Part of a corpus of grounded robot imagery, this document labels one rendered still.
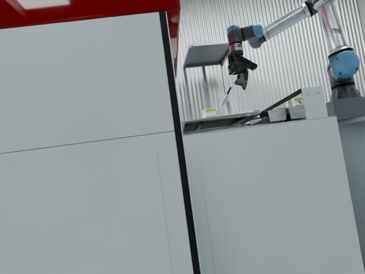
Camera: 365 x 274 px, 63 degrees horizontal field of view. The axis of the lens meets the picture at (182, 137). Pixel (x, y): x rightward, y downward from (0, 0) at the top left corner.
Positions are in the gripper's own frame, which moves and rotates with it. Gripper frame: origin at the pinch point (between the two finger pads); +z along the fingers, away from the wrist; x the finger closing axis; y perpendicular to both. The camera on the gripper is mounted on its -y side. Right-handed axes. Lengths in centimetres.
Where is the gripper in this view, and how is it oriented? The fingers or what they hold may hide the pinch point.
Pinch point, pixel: (245, 87)
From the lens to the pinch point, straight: 171.6
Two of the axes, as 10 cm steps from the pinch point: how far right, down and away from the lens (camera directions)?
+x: 3.0, -1.2, -9.5
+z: 1.3, 9.9, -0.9
